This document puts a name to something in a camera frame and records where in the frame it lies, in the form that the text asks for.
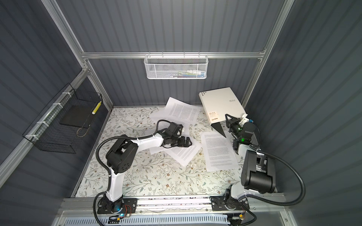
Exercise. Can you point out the black pad in basket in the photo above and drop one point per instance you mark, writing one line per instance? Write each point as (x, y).
(78, 116)

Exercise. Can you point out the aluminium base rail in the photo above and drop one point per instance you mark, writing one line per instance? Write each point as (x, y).
(175, 210)

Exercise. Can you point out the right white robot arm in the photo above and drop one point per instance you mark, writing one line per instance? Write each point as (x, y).
(258, 171)

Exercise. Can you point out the printed paper sheet back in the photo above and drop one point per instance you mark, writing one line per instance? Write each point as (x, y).
(179, 110)

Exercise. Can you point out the black white file folder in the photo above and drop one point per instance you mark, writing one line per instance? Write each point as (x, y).
(220, 102)

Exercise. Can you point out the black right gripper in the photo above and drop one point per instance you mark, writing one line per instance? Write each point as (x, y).
(235, 122)

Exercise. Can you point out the printed paper sheet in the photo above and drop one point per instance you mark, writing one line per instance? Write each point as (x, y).
(218, 152)
(183, 155)
(179, 110)

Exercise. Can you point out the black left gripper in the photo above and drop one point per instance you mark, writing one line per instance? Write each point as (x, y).
(183, 144)

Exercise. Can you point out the white wire basket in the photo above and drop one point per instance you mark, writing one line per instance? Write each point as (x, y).
(159, 68)

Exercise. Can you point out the black wire basket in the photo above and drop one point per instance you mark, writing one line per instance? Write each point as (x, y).
(48, 135)

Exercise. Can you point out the aluminium frame post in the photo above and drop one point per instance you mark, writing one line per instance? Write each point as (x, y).
(65, 29)

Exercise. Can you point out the yellow marker in basket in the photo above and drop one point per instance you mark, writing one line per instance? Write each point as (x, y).
(96, 108)

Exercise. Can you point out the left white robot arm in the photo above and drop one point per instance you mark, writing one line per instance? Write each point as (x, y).
(116, 155)

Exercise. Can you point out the markers in white basket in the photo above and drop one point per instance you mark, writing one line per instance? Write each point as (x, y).
(188, 74)

